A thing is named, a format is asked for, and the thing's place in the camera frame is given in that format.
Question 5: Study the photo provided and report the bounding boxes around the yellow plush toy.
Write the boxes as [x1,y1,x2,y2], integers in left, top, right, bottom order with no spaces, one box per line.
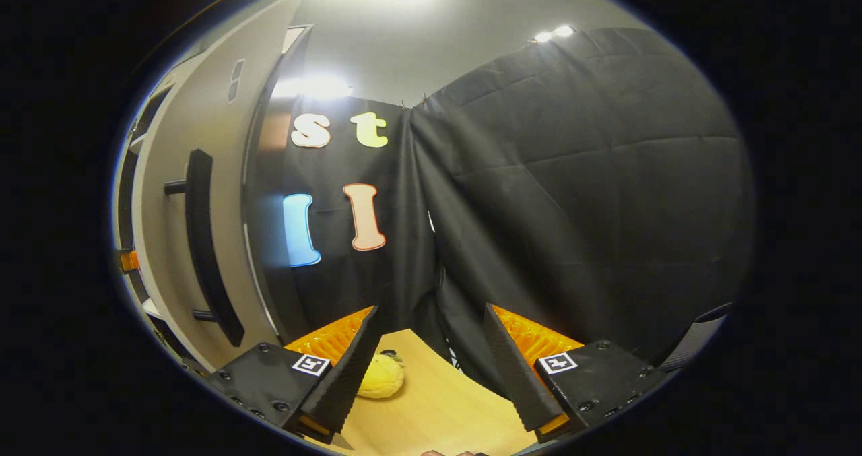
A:
[357,350,406,400]

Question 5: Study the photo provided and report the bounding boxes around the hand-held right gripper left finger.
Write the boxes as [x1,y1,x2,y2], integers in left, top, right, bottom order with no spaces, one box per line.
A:
[205,306,380,443]

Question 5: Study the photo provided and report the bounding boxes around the black backdrop cloth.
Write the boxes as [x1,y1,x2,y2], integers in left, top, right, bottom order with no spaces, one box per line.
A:
[409,27,755,403]
[249,96,445,349]

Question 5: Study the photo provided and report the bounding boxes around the black door handle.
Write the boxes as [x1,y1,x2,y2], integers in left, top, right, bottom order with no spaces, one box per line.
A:
[164,148,245,348]

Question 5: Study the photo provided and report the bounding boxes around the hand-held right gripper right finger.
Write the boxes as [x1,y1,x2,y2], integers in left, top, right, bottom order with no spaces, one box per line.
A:
[484,303,674,443]

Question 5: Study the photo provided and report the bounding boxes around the dark grey strap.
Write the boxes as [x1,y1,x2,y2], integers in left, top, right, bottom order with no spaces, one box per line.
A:
[659,302,733,374]

